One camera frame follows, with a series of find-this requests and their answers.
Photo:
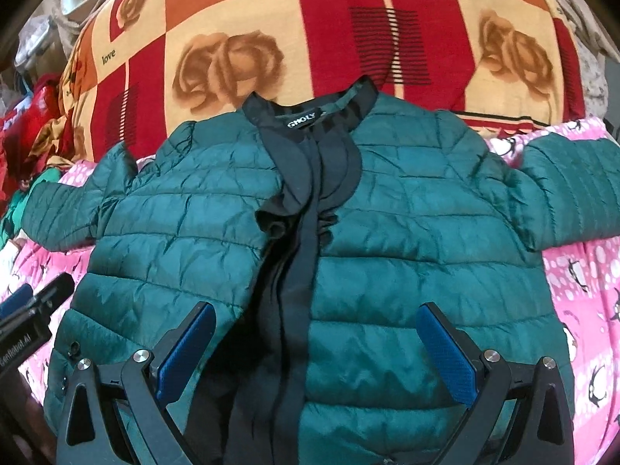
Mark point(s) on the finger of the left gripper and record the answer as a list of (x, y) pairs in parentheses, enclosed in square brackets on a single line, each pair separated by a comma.
[(51, 297), (16, 301)]

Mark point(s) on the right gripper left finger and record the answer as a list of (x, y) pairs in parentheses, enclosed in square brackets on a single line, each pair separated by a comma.
[(91, 429)]

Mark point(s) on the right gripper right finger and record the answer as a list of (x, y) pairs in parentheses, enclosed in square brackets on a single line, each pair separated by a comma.
[(515, 413)]

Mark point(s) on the green quilted puffer jacket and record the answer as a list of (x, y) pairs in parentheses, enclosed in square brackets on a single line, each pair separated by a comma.
[(316, 231)]

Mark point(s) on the red clothes pile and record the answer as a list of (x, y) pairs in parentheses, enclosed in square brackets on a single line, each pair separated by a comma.
[(19, 131)]

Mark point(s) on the green garment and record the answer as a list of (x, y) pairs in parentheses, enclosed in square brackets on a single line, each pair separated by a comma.
[(11, 221)]

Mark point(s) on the pink penguin print blanket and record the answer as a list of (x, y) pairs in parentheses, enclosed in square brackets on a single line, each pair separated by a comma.
[(584, 282)]

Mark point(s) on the red orange rose blanket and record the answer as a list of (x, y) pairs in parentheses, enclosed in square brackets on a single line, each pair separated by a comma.
[(140, 68)]

